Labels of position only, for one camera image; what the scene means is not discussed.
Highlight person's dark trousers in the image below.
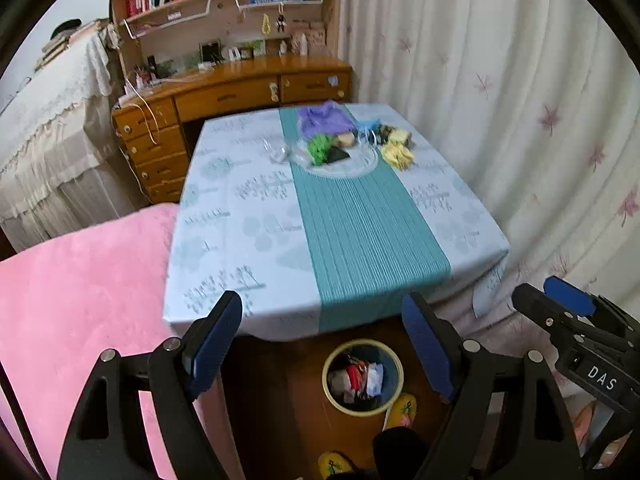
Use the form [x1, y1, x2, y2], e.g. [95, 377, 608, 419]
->
[345, 425, 431, 480]

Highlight table with blue cloth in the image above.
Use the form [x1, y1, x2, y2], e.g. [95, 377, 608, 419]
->
[162, 103, 512, 341]

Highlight stack of worn books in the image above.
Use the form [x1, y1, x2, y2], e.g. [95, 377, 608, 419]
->
[32, 17, 111, 73]

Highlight clear plastic wrap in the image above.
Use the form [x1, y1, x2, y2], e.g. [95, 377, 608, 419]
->
[265, 137, 293, 163]

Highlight green paper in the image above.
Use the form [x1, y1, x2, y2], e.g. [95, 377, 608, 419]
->
[306, 133, 341, 166]

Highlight pink fleece blanket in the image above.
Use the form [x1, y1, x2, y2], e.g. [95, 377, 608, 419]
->
[0, 202, 236, 480]

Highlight white lace furniture cover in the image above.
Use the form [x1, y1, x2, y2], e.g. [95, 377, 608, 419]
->
[0, 20, 151, 253]

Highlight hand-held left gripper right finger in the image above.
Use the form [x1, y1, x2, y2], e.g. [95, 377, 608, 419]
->
[401, 291, 586, 480]

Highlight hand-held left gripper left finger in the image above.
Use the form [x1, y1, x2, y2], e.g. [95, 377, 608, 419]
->
[56, 290, 244, 480]

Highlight white leaf print curtain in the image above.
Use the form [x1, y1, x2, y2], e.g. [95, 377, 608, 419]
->
[332, 0, 640, 411]

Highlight black hat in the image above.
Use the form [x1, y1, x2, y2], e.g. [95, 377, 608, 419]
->
[49, 18, 82, 38]

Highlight wooden desk with drawers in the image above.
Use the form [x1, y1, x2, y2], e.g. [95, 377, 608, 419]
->
[111, 55, 353, 206]

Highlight blue trash bin cream rim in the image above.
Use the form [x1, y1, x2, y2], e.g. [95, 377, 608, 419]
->
[321, 338, 405, 418]

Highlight cream rubber glove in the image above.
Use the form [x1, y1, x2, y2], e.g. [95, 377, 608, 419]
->
[381, 142, 417, 168]

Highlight small white box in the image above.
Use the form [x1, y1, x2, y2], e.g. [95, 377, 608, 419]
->
[366, 362, 385, 396]

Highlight purple plastic bag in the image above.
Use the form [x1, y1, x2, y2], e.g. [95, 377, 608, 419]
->
[296, 101, 358, 137]

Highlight white cable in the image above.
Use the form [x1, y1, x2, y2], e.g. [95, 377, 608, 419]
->
[115, 77, 161, 181]

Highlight wooden bookshelf hutch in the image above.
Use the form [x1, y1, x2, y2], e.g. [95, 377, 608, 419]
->
[110, 0, 343, 68]

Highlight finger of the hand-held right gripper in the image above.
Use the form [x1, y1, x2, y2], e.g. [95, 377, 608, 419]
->
[511, 283, 586, 346]
[543, 275, 640, 341]

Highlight patterned storage box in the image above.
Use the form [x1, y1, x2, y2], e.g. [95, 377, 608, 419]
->
[300, 20, 328, 53]

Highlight red white carton box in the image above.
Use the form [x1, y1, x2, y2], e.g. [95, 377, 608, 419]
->
[328, 369, 352, 395]

